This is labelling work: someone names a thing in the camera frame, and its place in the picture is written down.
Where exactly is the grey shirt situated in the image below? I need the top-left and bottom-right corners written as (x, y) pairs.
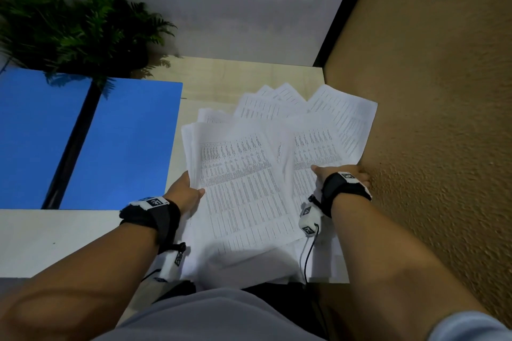
top-left (91, 287), bottom-right (512, 341)

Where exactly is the green fern plant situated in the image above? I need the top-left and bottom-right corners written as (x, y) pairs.
top-left (0, 0), bottom-right (178, 100)

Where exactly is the black wrist strap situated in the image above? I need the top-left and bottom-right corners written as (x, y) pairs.
top-left (119, 196), bottom-right (181, 254)
top-left (308, 171), bottom-right (373, 219)

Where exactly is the person's left forearm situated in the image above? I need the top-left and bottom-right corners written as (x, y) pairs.
top-left (0, 220), bottom-right (161, 341)

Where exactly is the pile of printed paper sheets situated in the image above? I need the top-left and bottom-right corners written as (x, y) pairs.
top-left (181, 83), bottom-right (378, 290)

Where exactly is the person's right hand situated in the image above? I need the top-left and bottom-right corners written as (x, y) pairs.
top-left (311, 164), bottom-right (371, 186)

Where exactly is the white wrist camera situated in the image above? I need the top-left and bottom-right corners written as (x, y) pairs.
top-left (299, 202), bottom-right (323, 237)
top-left (154, 242), bottom-right (187, 284)

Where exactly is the person's left hand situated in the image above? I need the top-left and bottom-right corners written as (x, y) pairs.
top-left (164, 171), bottom-right (206, 218)

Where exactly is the blue board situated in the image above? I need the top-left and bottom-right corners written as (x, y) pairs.
top-left (0, 67), bottom-right (184, 210)

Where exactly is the person's right forearm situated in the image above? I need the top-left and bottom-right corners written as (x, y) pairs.
top-left (330, 192), bottom-right (489, 341)

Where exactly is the black frame bar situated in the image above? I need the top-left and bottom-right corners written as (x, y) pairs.
top-left (312, 0), bottom-right (382, 68)
top-left (41, 80), bottom-right (102, 210)

